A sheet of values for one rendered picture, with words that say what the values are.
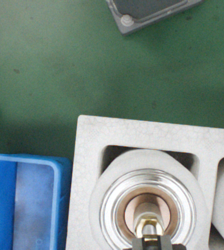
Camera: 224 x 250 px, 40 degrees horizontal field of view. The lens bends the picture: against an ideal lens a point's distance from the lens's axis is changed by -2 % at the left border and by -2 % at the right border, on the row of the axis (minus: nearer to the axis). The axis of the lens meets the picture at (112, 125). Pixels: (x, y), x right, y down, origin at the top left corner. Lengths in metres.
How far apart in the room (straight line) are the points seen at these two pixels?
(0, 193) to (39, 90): 0.17
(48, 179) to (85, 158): 0.20
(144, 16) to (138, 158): 0.29
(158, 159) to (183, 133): 0.08
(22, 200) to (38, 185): 0.04
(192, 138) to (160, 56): 0.22
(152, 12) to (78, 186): 0.29
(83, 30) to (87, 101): 0.12
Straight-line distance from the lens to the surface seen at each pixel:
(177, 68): 0.51
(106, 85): 0.50
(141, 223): 0.22
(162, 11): 0.51
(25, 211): 0.54
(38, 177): 0.52
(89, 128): 0.32
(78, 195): 0.33
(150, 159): 0.25
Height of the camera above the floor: 0.50
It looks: 85 degrees down
